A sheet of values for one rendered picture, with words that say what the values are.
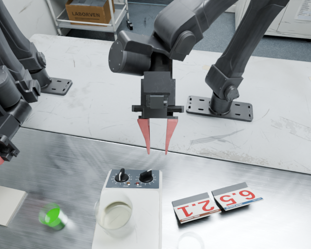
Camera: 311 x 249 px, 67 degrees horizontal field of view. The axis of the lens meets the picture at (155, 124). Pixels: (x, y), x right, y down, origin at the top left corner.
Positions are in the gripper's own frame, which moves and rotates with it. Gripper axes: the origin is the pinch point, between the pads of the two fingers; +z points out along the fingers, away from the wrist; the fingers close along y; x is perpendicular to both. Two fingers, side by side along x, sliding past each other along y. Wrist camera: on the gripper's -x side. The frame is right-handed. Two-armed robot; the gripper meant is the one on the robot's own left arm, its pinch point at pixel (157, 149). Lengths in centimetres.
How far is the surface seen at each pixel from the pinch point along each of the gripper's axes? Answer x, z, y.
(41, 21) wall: 175, -96, -118
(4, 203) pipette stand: 4.3, 14.0, -35.5
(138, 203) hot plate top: -2.8, 10.2, -3.4
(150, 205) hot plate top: -3.0, 10.5, -1.0
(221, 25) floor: 232, -114, 67
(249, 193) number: 5.8, 10.5, 21.1
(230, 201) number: 3.8, 11.8, 16.3
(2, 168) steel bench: 11.0, 7.2, -40.8
